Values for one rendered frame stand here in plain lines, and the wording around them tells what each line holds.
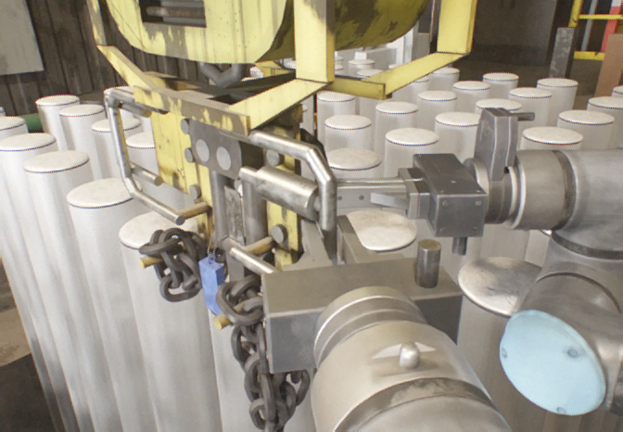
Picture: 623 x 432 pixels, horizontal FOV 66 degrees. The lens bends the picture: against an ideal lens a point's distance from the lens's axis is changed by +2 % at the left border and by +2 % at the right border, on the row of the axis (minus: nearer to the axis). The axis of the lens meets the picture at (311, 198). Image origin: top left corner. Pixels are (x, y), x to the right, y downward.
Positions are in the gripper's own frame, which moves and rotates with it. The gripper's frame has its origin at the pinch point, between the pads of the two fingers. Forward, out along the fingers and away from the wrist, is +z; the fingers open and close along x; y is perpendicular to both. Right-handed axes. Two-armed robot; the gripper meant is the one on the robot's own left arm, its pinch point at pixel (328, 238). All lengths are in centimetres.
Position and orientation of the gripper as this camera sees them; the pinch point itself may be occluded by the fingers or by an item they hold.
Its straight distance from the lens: 43.4
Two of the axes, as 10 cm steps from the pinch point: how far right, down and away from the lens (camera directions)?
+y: -0.2, -9.1, -4.0
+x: -9.9, 0.8, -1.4
